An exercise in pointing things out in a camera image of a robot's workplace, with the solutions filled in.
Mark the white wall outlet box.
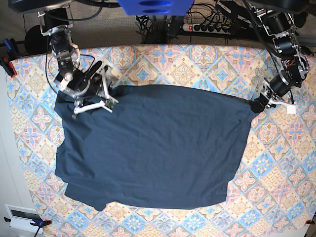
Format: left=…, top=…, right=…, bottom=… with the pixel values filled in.
left=4, top=204, right=40, bottom=233

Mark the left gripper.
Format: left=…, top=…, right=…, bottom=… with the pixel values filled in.
left=250, top=73, right=295, bottom=113

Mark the orange clamp lower right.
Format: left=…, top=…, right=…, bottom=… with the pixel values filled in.
left=305, top=220, right=315, bottom=225

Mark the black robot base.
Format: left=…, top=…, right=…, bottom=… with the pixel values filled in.
left=8, top=0, right=72, bottom=14
left=247, top=0, right=316, bottom=16

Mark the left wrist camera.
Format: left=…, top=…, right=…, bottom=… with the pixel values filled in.
left=286, top=104, right=296, bottom=115

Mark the dark navy t-shirt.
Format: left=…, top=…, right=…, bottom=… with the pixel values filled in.
left=54, top=85, right=256, bottom=211

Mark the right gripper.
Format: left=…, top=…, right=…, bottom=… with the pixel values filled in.
left=72, top=61, right=116, bottom=119

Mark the white power strip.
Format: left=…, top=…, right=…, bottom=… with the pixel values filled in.
left=182, top=23, right=229, bottom=34

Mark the black round stool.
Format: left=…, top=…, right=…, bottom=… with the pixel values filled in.
left=24, top=25, right=51, bottom=55

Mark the patterned colourful tablecloth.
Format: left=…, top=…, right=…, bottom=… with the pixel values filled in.
left=5, top=45, right=316, bottom=237

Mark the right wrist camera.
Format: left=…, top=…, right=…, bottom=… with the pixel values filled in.
left=103, top=99, right=119, bottom=113

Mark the blue orange clamp lower left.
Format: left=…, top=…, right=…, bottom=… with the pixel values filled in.
left=4, top=217, right=52, bottom=237

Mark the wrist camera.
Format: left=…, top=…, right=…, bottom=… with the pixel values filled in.
left=103, top=99, right=119, bottom=113
left=286, top=104, right=296, bottom=115

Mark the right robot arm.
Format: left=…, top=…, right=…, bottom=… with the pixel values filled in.
left=39, top=7, right=118, bottom=118

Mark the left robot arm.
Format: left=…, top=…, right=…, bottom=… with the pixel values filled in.
left=243, top=0, right=310, bottom=113

